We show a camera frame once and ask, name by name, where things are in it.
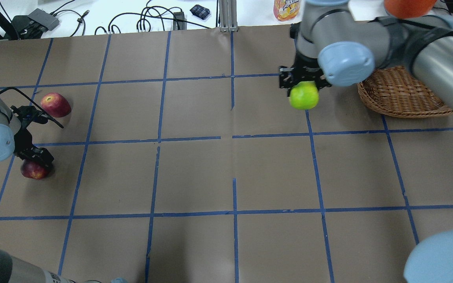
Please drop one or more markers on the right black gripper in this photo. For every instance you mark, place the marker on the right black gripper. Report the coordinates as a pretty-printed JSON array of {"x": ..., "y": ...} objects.
[{"x": 304, "y": 64}]

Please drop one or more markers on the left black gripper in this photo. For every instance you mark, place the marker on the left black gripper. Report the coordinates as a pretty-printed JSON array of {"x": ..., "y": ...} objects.
[{"x": 21, "y": 139}]

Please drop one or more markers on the dark red apple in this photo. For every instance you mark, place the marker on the dark red apple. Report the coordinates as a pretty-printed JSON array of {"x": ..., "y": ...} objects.
[{"x": 33, "y": 170}]

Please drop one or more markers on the green apple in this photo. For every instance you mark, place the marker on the green apple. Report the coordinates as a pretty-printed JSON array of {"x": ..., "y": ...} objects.
[{"x": 304, "y": 96}]

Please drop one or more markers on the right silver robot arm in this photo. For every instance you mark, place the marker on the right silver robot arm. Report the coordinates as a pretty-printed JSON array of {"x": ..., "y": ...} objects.
[{"x": 332, "y": 49}]

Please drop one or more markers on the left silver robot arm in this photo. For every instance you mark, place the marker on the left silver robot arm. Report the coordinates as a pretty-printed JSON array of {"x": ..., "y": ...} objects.
[{"x": 9, "y": 125}]

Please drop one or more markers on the woven wicker basket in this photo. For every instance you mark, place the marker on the woven wicker basket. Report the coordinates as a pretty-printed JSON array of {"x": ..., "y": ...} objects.
[{"x": 394, "y": 92}]

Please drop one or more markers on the red yellow apple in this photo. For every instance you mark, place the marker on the red yellow apple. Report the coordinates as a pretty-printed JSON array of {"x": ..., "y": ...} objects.
[{"x": 56, "y": 105}]

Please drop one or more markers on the orange drink bottle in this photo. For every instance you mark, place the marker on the orange drink bottle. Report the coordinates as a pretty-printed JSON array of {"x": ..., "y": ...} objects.
[{"x": 285, "y": 10}]

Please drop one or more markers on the orange round container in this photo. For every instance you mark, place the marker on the orange round container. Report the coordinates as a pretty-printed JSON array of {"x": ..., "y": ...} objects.
[{"x": 408, "y": 8}]

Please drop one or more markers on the dark blue checkered pouch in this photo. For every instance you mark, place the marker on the dark blue checkered pouch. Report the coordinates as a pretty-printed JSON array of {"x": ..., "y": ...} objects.
[{"x": 200, "y": 12}]

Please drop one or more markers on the grey hub box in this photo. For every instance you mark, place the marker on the grey hub box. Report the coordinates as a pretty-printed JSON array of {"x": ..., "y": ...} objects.
[{"x": 44, "y": 19}]

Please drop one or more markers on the aluminium frame post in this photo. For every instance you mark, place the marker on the aluminium frame post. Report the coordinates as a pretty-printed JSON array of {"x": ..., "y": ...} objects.
[{"x": 228, "y": 15}]

